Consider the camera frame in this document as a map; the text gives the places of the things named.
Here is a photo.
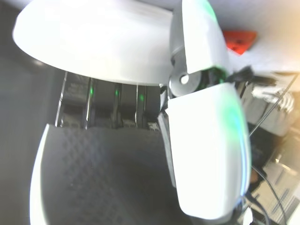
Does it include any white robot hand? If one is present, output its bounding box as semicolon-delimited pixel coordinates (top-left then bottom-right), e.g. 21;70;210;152
29;0;253;225

